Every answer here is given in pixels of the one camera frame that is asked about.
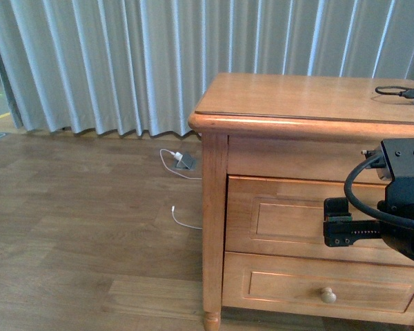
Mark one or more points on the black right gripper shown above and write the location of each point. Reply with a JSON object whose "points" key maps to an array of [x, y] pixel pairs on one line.
{"points": [[340, 230]]}

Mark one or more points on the wooden drawer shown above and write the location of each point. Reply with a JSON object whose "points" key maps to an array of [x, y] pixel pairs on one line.
{"points": [[325, 288], [284, 217]]}

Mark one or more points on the wooden nightstand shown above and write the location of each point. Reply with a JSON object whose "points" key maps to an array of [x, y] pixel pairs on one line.
{"points": [[282, 127]]}

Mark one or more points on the grey floor socket box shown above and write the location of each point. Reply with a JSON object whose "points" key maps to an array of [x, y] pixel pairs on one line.
{"points": [[186, 163]]}

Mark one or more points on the white charger plug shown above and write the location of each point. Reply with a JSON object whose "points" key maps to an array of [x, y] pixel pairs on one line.
{"points": [[178, 156]]}

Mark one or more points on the grey curtain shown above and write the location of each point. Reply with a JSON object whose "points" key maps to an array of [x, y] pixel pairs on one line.
{"points": [[141, 66]]}

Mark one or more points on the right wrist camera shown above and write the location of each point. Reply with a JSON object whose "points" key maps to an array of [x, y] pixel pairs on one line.
{"points": [[396, 161]]}

